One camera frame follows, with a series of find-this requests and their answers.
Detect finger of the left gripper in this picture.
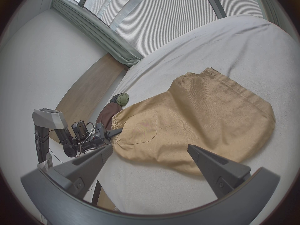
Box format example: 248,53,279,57
106,128,123,137

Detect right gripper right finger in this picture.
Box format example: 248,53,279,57
187,144,252,199

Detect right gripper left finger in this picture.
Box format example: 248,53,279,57
53,145,114,199

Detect tan shorts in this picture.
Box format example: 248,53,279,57
111,67,276,176

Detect bed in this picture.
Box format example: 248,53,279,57
55,14,300,215

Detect brown garment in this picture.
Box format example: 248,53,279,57
96,101,122,129

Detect green garment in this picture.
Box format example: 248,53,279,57
116,93,130,108

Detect grey-green curtain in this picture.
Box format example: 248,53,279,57
254,0,285,30
52,0,143,66

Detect window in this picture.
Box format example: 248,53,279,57
63,0,265,56

